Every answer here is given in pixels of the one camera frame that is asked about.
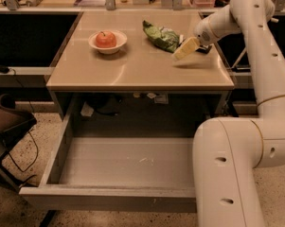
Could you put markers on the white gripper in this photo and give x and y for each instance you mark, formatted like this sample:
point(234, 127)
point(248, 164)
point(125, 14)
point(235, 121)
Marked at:
point(204, 35)

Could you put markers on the green chip bag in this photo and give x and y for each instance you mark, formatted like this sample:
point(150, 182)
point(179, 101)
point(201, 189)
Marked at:
point(162, 37)

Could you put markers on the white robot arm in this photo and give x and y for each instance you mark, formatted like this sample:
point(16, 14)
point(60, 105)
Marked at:
point(227, 149)

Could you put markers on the open grey drawer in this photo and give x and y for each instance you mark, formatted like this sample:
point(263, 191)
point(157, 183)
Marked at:
point(135, 161)

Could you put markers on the black device under stick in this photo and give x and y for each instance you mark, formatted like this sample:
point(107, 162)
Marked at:
point(242, 68)

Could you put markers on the beige top cabinet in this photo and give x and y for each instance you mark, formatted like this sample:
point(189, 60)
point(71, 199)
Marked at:
point(139, 75)

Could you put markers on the white ceramic bowl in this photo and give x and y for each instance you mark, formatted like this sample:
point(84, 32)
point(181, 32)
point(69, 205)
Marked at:
point(121, 40)

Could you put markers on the red apple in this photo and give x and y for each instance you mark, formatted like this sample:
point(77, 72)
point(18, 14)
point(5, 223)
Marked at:
point(106, 39)

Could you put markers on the black device on ledge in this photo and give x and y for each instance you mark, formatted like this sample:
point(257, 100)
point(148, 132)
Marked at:
point(4, 69)

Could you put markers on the brown office chair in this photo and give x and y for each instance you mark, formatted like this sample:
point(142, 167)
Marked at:
point(14, 125)

